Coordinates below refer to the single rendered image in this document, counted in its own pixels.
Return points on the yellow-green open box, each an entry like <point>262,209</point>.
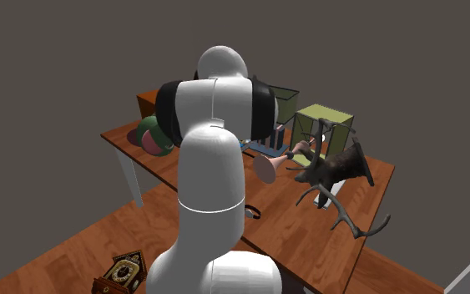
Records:
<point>340,134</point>

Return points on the green and pink round toy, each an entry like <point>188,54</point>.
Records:
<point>153,136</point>

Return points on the blue tray with dark blocks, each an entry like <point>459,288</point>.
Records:
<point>273,147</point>

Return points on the brown deer head with antlers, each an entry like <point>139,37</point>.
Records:
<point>336,167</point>

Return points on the orange-brown box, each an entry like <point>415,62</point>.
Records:
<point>147,104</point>

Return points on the wooden table with white legs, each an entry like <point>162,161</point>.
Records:
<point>299,240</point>

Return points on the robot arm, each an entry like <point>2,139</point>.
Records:
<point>210,179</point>

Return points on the pink horn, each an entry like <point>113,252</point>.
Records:
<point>266,167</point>

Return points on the white flat block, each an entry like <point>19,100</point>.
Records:
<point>335,190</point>

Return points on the brown cuckoo clock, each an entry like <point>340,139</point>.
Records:
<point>121,273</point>

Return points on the dark olive open box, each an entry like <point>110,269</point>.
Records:
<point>285,106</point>

